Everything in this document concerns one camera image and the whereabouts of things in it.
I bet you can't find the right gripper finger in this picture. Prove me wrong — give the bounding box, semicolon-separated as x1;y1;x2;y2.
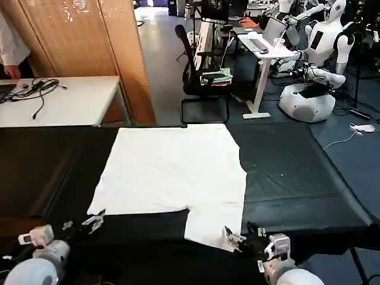
224;225;246;249
246;221;267;238

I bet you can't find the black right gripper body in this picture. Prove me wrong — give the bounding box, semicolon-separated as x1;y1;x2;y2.
237;233;270;258

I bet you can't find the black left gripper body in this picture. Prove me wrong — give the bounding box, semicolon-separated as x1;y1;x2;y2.
55;224;92;243

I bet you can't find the white shirt with red print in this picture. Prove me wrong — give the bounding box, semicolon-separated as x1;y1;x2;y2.
87;123;248;253

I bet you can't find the person's hand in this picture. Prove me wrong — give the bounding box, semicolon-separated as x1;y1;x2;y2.
4;64;22;80

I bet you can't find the black table cloth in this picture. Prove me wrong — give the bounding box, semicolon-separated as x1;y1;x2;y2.
0;122;375;285

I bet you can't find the white side table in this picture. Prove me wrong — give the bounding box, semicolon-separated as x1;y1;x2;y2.
0;75;133;128

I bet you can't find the white standing desk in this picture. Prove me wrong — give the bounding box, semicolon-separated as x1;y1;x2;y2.
237;31;302;120

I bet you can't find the black flat device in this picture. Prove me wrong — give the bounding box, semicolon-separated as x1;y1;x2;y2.
0;84;18;105

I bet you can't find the white power strip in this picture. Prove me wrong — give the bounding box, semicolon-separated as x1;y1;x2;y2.
349;123;376;133

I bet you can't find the stack of folded clothes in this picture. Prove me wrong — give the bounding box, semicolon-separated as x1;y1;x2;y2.
200;67;234;87

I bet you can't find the black office chair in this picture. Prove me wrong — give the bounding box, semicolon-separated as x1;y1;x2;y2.
174;24;234;124

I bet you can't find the black tripod stand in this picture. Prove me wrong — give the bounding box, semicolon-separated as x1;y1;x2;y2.
349;29;372;120

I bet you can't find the wooden partition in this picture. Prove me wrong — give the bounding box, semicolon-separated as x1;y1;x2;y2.
0;0;157;124

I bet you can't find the white keyboard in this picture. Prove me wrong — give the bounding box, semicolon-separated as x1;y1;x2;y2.
248;37;270;52

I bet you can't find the person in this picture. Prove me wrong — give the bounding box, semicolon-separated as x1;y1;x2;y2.
0;11;33;80

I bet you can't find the white humanoid robot with base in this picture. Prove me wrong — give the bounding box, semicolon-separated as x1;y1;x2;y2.
278;0;356;124

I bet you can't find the grey laptop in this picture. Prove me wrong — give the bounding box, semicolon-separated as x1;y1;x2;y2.
262;16;288;46

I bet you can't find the desk with red mat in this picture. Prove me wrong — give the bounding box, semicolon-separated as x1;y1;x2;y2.
228;16;265;36

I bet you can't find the black monitor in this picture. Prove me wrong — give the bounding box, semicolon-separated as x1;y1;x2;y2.
201;0;231;23

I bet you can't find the white floor cable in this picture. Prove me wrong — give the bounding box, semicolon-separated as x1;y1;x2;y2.
322;129;357;151

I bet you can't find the black cable with plug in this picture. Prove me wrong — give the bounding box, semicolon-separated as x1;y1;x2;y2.
31;88;46;121

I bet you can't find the black cable tangle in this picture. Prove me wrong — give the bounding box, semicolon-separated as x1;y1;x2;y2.
10;77;68;99

